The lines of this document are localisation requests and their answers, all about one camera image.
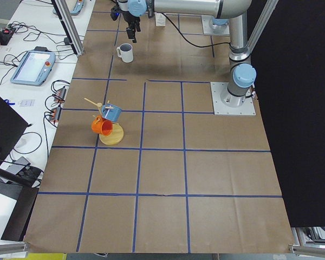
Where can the blue white milk carton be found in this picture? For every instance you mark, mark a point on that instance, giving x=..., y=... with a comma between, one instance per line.
x=160, y=20

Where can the blue mug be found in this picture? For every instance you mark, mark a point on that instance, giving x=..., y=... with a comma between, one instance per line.
x=111, y=112

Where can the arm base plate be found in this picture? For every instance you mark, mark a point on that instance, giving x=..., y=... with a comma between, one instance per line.
x=215, y=27
x=226, y=104

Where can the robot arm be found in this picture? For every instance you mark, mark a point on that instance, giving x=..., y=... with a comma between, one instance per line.
x=242, y=73

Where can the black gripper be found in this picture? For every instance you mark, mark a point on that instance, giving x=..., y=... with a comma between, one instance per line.
x=126, y=16

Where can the white mug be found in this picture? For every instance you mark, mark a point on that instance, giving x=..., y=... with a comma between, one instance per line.
x=125, y=52

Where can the wooden mug tree stand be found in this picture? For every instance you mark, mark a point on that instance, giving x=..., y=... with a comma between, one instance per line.
x=118, y=132

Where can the left teach pendant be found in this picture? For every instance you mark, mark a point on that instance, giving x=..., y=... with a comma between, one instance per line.
x=34, y=68

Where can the aluminium frame post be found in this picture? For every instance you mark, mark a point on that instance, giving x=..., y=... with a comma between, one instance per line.
x=68, y=25

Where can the black monitor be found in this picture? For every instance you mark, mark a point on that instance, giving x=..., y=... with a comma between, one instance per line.
x=12, y=127

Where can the orange mug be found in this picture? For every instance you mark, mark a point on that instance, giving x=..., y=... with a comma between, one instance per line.
x=102, y=126

